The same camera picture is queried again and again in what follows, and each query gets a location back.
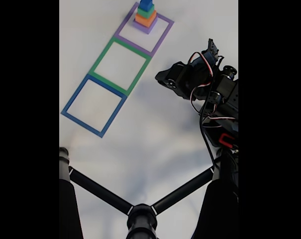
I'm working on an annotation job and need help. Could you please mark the purple foam block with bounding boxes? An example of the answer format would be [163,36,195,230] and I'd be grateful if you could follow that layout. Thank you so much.
[132,17,159,35]

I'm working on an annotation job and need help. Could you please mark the orange foam block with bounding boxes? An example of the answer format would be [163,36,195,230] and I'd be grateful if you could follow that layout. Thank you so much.
[134,11,158,27]

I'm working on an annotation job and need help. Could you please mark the green foam block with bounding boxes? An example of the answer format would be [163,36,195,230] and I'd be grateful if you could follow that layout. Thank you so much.
[137,4,157,19]

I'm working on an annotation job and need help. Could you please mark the small blue cube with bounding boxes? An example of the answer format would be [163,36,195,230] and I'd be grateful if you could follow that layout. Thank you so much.
[139,0,155,12]

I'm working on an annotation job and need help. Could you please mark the red clamp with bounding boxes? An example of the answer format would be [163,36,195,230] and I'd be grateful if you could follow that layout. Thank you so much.
[219,133,237,147]

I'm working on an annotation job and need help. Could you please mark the red white servo cable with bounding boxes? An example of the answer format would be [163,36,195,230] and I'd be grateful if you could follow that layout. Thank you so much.
[187,51,215,83]

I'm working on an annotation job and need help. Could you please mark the gripper camera circuit board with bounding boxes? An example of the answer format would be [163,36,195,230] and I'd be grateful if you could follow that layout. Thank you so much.
[201,38,224,68]

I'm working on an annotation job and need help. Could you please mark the green square frame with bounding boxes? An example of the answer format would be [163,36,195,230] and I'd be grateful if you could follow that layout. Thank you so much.
[87,36,151,97]

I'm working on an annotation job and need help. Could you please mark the purple square frame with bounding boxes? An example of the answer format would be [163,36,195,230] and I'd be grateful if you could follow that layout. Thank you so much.
[114,1,175,57]

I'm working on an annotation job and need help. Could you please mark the blue square frame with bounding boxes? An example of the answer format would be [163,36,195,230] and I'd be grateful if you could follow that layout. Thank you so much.
[60,74,127,138]

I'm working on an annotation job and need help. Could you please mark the black camera tripod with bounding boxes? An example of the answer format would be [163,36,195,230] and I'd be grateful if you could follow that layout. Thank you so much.
[59,146,239,239]

